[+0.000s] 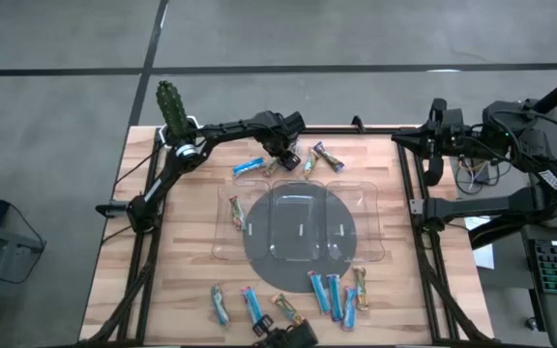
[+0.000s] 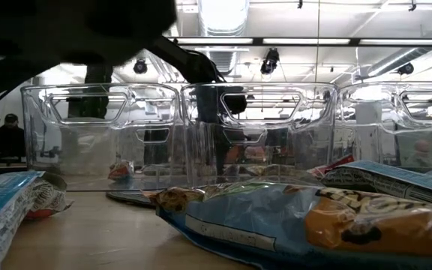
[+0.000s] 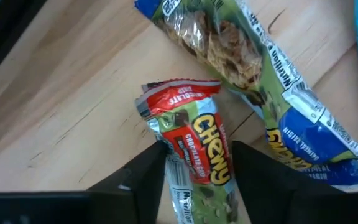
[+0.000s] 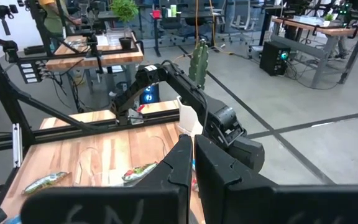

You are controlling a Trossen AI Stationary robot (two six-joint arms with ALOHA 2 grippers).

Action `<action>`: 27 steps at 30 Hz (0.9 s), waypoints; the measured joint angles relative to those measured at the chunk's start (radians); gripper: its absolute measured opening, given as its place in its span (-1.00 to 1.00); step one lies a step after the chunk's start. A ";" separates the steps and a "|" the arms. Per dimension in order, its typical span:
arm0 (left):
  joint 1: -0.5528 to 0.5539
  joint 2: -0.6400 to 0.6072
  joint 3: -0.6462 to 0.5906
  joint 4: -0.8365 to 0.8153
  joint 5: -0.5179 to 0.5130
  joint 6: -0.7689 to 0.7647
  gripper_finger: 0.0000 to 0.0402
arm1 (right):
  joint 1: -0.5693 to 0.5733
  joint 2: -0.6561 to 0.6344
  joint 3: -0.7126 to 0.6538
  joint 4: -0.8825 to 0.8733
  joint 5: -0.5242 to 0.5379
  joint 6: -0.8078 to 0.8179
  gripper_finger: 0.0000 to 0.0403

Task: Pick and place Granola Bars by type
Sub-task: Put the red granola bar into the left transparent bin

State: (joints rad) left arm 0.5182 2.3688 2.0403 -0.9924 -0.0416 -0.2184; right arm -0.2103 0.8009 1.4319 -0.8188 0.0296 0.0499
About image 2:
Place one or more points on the green cactus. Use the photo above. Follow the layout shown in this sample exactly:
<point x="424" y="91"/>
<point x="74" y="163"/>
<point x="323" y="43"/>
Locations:
<point x="98" y="75"/>

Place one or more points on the silver ventilation duct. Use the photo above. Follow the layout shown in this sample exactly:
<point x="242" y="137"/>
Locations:
<point x="223" y="15"/>

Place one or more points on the black overhead light beam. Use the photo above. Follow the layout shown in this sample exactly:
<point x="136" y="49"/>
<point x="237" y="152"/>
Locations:
<point x="258" y="41"/>

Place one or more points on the black ceiling spotlight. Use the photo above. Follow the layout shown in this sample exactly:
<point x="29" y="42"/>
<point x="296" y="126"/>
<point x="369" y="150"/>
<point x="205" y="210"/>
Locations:
<point x="140" y="67"/>
<point x="405" y="69"/>

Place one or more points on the orange green granola bar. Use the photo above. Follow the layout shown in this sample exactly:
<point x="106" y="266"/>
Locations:
<point x="276" y="225"/>

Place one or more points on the white hexagonal plant pot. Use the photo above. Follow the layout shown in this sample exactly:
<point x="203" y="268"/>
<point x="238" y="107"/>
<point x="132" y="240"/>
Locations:
<point x="81" y="142"/>

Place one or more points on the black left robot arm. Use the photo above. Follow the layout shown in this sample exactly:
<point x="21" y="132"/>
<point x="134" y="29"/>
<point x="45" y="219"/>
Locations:
<point x="51" y="30"/>

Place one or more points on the black overhead camera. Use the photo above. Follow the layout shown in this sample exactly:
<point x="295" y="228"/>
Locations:
<point x="270" y="62"/>

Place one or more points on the person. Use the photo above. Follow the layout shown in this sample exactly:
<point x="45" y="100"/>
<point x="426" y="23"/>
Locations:
<point x="11" y="138"/>

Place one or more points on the clear plastic bin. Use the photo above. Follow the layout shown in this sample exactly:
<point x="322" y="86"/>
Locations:
<point x="369" y="131"/>
<point x="36" y="150"/>
<point x="313" y="112"/>

